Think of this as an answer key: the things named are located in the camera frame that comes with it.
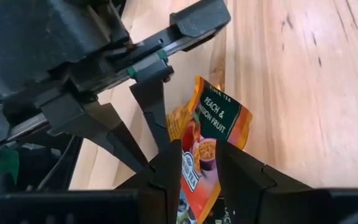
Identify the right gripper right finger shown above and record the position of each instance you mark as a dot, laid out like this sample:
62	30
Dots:
247	186

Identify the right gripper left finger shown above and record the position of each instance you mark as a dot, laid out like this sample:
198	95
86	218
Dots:
163	180

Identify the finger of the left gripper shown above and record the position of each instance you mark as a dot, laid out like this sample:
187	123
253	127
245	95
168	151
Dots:
104	124
154	102

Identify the orange peach tea packet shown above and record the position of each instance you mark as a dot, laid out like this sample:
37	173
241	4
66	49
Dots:
219	115

